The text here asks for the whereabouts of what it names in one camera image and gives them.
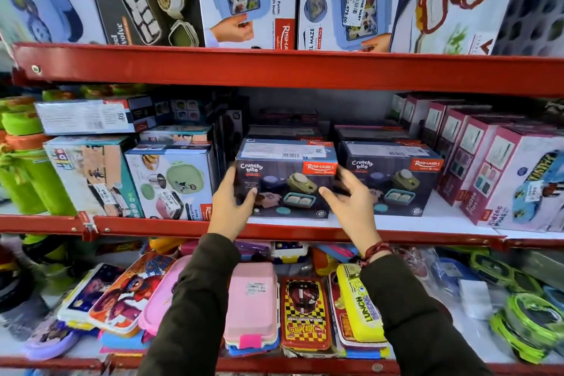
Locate dark flat carton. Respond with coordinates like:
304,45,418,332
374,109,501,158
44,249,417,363
246,124,326,141
257,107,320,126
333,124,410,145

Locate lilac lunch box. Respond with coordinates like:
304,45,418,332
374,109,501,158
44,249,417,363
21,318,81,362

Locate person's left forearm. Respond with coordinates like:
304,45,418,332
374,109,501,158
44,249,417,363
137,233,241,376

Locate row of pink white cartons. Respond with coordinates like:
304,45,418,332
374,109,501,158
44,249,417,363
387,92,564,234

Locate orange cartoon lunch box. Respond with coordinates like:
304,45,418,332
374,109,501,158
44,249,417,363
87,252,178,336

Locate small teal white carton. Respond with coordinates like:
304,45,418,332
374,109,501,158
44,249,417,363
139,125,215,145

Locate dark lunch box carton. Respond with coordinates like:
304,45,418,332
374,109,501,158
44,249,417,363
336,140,445,217
233,138,339,219

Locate person's right forearm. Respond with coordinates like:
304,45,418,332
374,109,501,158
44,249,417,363
359,252,493,376

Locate yellow plastic container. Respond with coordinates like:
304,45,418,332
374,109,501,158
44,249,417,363
148,236,187,256

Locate red thread bracelet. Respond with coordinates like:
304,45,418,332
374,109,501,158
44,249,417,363
359,241,398,267

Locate pink lunch box with label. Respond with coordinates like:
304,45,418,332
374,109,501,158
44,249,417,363
223,261,280,351

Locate red yellow car pencil box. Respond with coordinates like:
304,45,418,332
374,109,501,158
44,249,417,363
280,276,332,353

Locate white carton green lunch box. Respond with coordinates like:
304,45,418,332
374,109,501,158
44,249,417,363
124,144,217,221

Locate plain pink lunch box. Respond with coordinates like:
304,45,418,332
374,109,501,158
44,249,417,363
138,254,193,338

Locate white blue toy lunch box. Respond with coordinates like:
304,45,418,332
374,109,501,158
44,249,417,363
269,241,310,265

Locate flat white grey carton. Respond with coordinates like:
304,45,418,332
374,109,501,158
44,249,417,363
34,95,157,137

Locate person's left hand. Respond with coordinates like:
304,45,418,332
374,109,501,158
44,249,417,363
207,166,259,242

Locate person's right hand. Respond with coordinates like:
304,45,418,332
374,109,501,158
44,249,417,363
318,165,382,256

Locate clear plastic bag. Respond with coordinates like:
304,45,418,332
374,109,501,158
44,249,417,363
397,246,498,323

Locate dark patterned carton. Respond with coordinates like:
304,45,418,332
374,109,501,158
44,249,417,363
491,0,564,58

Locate red metal shelf beam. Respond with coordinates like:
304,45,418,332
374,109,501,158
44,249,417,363
12,42,564,99
0,212,564,251
0,355,564,376

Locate dark purple cartoon lunch box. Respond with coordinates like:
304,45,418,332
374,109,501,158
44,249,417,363
56,262,127,331

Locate group of green orange bottles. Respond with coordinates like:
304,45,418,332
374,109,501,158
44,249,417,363
0,84,147,217

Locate white carton red-rimmed containers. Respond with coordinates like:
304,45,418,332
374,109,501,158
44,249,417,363
390,0,529,56

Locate pile of green-rimmed containers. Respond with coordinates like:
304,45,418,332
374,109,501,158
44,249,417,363
468,251,564,366

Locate yellow lunch box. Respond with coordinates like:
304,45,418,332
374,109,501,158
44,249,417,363
336,263,389,344

